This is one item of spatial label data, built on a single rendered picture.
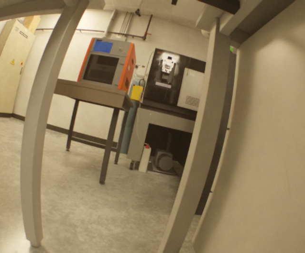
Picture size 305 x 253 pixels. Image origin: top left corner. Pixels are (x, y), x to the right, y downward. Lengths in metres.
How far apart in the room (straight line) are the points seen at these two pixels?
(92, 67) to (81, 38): 2.38
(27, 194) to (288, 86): 0.67
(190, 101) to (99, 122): 1.78
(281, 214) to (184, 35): 3.45
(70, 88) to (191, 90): 1.28
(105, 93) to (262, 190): 1.04
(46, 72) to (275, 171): 0.54
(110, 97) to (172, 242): 0.93
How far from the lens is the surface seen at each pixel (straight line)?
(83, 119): 3.11
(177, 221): 0.45
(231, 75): 1.15
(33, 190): 0.52
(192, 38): 3.55
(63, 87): 1.26
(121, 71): 1.24
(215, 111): 0.40
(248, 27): 0.55
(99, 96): 1.13
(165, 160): 1.87
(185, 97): 1.84
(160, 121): 1.69
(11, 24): 3.84
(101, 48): 1.36
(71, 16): 0.52
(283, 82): 0.32
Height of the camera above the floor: 0.51
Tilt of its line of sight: level
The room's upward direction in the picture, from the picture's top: 13 degrees clockwise
